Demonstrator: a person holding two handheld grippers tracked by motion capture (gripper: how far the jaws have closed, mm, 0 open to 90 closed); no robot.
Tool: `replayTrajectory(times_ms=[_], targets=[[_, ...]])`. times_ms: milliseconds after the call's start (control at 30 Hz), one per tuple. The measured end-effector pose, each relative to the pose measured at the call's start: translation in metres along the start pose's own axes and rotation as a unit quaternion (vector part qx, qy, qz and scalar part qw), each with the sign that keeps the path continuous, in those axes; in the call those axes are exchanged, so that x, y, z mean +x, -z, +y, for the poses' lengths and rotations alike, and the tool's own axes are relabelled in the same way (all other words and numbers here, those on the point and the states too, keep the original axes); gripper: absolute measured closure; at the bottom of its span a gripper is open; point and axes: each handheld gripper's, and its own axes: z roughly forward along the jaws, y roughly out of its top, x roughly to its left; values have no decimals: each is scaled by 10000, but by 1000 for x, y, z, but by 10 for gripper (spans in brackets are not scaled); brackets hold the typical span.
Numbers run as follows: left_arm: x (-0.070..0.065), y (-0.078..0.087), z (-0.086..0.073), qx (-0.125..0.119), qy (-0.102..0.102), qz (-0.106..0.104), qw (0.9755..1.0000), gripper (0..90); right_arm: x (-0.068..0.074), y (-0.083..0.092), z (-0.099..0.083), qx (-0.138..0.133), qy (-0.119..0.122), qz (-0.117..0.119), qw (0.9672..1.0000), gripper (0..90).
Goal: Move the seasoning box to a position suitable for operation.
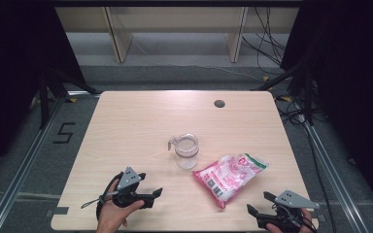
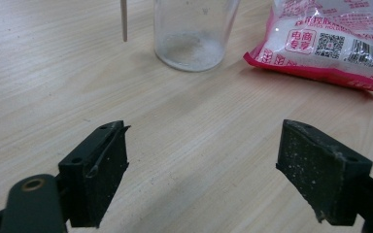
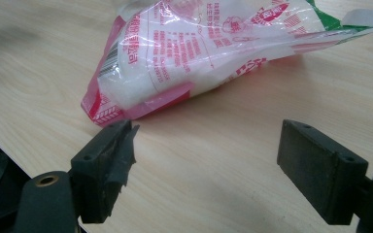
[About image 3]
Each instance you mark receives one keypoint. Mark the clear plastic bag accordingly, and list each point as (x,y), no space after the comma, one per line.
(175,64)

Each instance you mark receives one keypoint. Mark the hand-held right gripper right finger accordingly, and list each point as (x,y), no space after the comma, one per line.
(320,174)

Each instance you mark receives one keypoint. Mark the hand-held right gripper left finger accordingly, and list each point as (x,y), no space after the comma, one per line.
(94,174)

